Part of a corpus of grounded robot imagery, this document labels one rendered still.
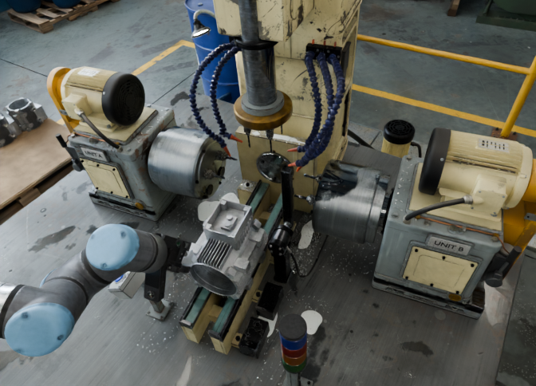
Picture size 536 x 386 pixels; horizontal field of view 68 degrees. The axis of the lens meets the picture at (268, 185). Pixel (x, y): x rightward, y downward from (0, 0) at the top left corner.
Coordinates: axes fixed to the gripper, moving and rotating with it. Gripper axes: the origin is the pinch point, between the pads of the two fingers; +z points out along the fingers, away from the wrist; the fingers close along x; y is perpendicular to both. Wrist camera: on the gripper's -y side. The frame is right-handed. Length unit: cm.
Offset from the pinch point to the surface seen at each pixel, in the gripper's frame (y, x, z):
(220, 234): 11.8, -6.6, 0.6
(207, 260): 3.8, -5.2, 1.1
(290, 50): 73, -9, 4
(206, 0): 183, 118, 131
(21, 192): 4, 189, 111
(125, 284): -9.0, 13.7, -4.0
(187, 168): 30.1, 18.1, 14.0
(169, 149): 35.0, 26.6, 13.1
